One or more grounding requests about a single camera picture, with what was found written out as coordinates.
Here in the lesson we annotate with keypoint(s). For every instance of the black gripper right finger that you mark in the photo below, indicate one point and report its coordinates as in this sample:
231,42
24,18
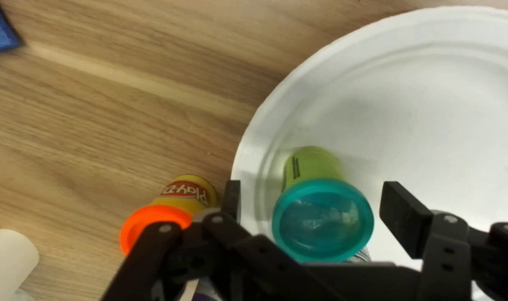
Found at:
465,261

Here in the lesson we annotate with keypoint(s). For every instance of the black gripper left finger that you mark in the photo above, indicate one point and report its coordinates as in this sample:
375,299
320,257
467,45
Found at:
209,261

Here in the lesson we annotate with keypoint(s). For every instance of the green tub teal lid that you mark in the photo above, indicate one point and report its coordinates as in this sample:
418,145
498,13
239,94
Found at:
321,222

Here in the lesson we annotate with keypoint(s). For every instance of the white paper plate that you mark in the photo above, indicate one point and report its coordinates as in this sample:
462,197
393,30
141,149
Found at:
422,110

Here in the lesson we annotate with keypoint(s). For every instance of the yellow tub orange lid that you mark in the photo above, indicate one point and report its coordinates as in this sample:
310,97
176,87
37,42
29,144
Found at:
154,217

